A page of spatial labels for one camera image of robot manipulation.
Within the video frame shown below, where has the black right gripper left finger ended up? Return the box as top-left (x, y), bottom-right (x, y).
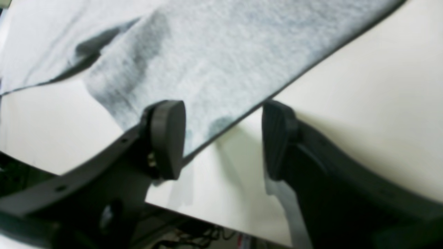
top-left (1, 100), bottom-right (186, 249)

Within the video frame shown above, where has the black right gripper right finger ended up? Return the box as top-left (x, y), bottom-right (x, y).
top-left (262, 100), bottom-right (443, 249)

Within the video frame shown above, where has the grey T-shirt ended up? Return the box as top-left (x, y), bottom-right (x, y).
top-left (0, 0), bottom-right (407, 166)

